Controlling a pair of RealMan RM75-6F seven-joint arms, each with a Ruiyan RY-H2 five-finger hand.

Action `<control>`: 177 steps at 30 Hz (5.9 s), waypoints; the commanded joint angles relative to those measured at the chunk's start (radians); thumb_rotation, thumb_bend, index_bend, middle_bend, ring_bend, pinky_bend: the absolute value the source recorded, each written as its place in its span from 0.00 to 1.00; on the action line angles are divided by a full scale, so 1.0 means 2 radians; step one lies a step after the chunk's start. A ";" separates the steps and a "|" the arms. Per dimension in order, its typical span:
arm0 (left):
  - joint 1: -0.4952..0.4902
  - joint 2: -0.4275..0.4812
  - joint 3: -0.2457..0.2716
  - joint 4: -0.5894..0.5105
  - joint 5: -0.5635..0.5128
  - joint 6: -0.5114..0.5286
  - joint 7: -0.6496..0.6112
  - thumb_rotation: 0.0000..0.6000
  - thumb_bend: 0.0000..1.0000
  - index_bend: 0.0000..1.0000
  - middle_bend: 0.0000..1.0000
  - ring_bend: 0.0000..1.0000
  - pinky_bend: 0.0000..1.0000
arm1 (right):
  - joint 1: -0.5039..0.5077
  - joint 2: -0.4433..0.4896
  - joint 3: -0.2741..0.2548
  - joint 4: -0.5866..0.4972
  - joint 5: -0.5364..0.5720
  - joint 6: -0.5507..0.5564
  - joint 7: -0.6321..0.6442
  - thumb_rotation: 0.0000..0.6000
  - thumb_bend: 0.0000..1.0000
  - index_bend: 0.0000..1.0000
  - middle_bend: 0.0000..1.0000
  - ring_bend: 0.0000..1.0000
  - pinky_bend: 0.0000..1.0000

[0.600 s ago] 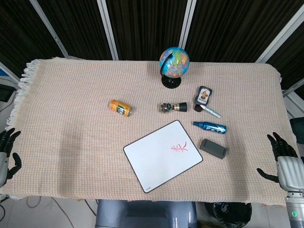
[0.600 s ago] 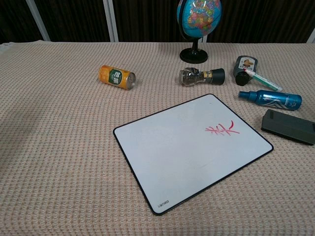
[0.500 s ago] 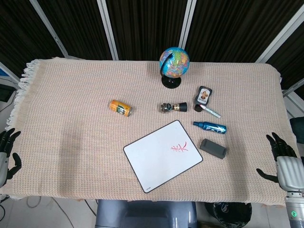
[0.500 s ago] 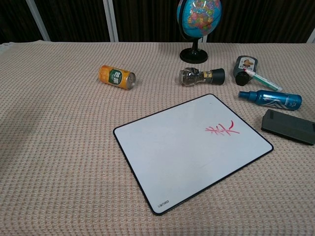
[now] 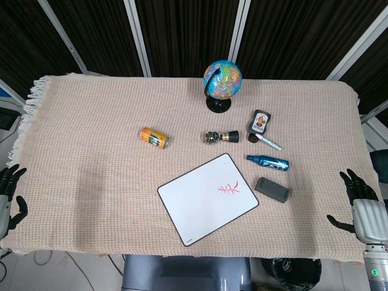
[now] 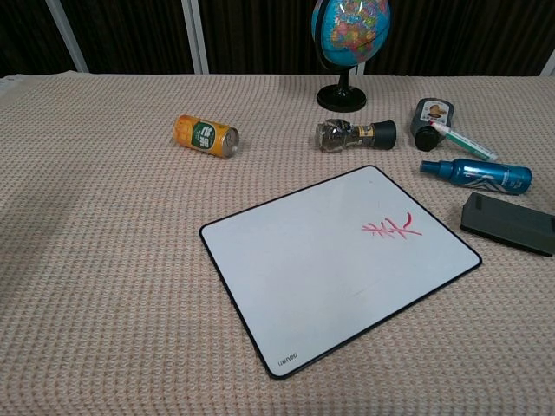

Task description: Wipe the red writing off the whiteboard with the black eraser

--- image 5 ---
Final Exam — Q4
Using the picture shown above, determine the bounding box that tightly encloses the black waste bin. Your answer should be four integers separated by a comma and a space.
262, 257, 322, 291

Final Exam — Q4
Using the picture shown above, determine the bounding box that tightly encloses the orange drink can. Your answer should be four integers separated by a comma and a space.
139, 126, 170, 150

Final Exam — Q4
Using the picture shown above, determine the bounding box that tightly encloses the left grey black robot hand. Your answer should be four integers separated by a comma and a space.
0, 164, 28, 240

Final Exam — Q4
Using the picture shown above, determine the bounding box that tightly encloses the grey whiteboard eraser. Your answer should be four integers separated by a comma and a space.
254, 177, 291, 204

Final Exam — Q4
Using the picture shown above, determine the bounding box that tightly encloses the dark squeeze sauce bottle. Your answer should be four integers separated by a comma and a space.
247, 109, 273, 143

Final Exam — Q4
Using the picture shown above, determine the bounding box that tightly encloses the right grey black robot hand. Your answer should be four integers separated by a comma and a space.
326, 168, 388, 244

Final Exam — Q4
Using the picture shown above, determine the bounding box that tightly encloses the white marker pen red tip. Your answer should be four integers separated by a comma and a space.
253, 132, 283, 152

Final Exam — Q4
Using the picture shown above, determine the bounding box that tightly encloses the glass pepper grinder black cap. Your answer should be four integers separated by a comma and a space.
203, 130, 240, 144

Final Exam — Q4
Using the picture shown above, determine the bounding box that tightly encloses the blue-grey robot torso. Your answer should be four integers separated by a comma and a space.
121, 254, 252, 291

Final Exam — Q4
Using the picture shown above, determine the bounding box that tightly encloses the beige woven tablecloth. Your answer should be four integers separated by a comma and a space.
7, 72, 381, 264

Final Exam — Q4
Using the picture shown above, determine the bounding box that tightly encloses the aluminium frame post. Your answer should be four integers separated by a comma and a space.
326, 13, 388, 81
38, 0, 89, 73
229, 0, 252, 66
123, 0, 152, 77

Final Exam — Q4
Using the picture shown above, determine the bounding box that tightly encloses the blue spray bottle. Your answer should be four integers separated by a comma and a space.
246, 154, 290, 172

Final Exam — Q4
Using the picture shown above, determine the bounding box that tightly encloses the blue desk globe black stand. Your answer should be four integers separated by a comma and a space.
202, 59, 243, 113

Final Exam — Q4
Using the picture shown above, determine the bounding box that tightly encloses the white board with black rim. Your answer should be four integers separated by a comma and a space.
156, 153, 260, 247

